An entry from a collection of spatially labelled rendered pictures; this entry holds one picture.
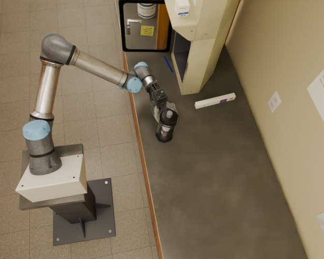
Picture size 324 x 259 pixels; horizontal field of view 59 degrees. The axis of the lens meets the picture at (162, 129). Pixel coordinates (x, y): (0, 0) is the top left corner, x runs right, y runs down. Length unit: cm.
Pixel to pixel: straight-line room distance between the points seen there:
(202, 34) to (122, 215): 161
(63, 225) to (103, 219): 32
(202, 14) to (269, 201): 101
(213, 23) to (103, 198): 168
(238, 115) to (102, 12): 238
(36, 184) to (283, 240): 122
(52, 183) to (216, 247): 84
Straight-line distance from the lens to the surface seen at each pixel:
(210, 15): 137
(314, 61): 140
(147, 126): 169
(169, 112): 142
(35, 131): 142
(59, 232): 253
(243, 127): 179
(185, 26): 138
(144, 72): 156
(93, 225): 248
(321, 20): 137
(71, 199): 158
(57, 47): 137
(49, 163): 147
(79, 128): 280
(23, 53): 347
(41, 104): 154
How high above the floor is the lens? 244
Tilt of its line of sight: 63 degrees down
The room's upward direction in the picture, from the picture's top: 8 degrees clockwise
